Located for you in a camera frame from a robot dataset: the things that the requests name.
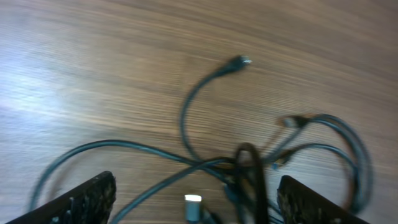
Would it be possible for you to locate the black thin USB cable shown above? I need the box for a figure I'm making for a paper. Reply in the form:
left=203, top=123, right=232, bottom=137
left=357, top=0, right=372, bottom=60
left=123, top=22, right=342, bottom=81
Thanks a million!
left=27, top=139, right=237, bottom=224

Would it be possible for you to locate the black HDMI cable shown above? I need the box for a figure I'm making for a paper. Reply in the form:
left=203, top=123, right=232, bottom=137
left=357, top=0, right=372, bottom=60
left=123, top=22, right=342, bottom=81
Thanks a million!
left=183, top=113, right=374, bottom=224

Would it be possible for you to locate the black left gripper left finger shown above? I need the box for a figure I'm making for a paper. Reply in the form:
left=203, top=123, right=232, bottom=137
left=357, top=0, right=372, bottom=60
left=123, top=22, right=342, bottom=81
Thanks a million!
left=7, top=171, right=116, bottom=224

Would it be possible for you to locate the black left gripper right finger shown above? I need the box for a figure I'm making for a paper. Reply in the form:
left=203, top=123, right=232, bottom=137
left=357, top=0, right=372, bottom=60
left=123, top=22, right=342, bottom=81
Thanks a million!
left=277, top=175, right=368, bottom=224

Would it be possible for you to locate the black micro USB cable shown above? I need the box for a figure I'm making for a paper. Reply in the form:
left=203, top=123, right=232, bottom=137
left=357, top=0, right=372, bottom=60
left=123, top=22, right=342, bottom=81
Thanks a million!
left=180, top=55, right=252, bottom=162

